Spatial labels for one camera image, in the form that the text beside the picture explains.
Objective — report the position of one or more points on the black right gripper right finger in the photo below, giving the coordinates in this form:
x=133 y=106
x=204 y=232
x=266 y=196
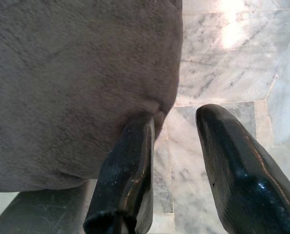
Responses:
x=244 y=175

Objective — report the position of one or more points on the grey brown fabric armchair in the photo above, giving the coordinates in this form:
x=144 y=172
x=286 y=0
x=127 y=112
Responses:
x=74 y=85

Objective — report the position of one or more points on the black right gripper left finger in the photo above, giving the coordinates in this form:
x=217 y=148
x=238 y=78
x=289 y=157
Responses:
x=127 y=175

